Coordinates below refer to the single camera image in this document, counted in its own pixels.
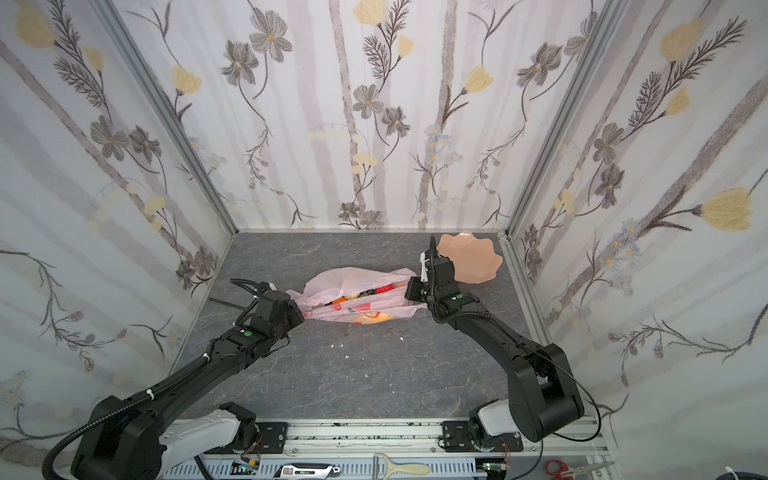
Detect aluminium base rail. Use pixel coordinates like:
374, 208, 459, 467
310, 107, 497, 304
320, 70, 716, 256
160, 418, 619, 479

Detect dark hex key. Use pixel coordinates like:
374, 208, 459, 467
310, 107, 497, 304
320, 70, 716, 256
207, 296, 247, 311

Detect pink plastic bag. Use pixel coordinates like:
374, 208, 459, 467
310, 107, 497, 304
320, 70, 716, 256
288, 267, 426, 325

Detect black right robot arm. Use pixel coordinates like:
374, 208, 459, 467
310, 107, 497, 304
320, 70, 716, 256
405, 251, 585, 442

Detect pink scalloped plate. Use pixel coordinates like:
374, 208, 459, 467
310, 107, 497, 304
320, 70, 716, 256
437, 232, 503, 284

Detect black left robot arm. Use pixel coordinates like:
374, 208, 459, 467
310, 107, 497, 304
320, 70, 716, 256
41, 290, 304, 479

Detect silver black utility knife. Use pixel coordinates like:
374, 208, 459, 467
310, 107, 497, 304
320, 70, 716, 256
273, 463, 341, 480

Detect red handled scissors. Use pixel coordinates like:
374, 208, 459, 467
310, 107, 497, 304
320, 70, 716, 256
545, 460, 613, 480

